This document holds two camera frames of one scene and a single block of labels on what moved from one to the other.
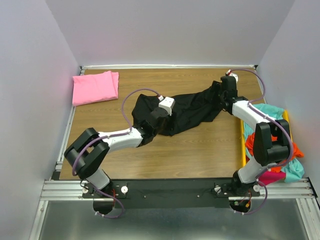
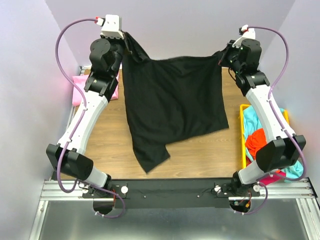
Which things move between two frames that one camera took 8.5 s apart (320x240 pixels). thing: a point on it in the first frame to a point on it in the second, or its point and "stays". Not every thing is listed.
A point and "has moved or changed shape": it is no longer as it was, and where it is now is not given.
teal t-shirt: x=293 y=168 stays
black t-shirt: x=187 y=110 has moved or changed shape
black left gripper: x=170 y=122 to x=119 y=41
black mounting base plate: x=205 y=193 stays
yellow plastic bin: x=285 y=115 stays
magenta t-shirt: x=271 y=178 stays
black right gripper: x=216 y=86 to x=229 y=48
